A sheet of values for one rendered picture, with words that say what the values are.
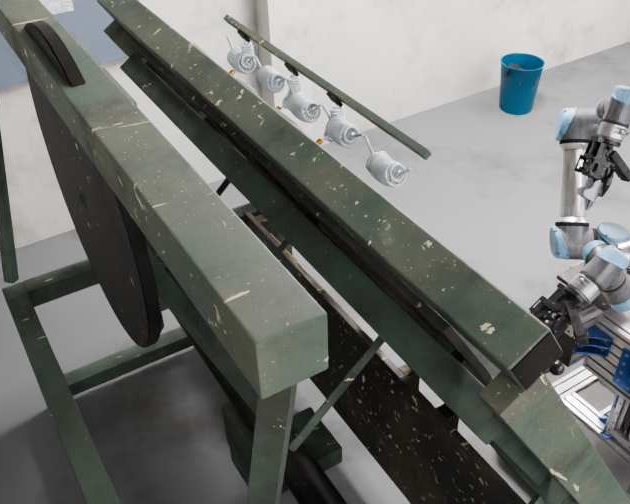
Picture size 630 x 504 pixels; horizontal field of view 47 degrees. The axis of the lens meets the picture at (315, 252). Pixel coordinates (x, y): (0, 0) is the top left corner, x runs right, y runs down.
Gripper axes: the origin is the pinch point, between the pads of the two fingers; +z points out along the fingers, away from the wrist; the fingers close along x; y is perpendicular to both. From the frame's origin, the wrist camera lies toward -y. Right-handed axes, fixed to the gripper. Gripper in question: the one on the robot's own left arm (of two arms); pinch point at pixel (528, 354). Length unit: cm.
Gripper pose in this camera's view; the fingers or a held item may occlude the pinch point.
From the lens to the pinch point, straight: 195.7
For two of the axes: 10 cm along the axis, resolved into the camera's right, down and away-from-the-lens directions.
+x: -4.8, -4.9, -7.3
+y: -5.2, -5.2, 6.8
